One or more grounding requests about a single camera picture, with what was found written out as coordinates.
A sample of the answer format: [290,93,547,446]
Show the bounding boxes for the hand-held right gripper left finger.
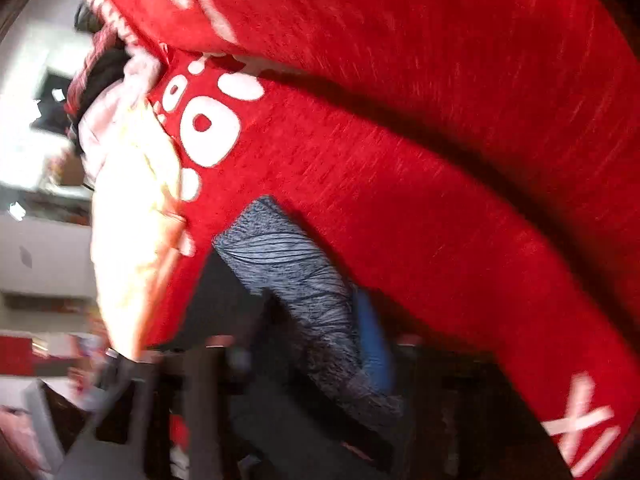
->
[95,340,236,480]

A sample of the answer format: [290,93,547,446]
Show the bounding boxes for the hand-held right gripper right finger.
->
[352,287,501,480]

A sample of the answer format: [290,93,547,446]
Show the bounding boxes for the black pants with patterned waistband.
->
[190,195,406,461]

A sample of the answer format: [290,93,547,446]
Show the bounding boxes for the cream folded cloth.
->
[91,110,192,361]

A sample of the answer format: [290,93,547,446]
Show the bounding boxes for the red printed blanket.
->
[80,0,640,480]

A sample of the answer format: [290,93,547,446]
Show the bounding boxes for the pile of unfolded clothes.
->
[79,55,167,181]

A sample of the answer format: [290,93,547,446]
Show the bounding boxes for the black garment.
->
[74,49,128,123]

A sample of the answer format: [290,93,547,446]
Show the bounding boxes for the red plaid garment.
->
[64,24,118,113]

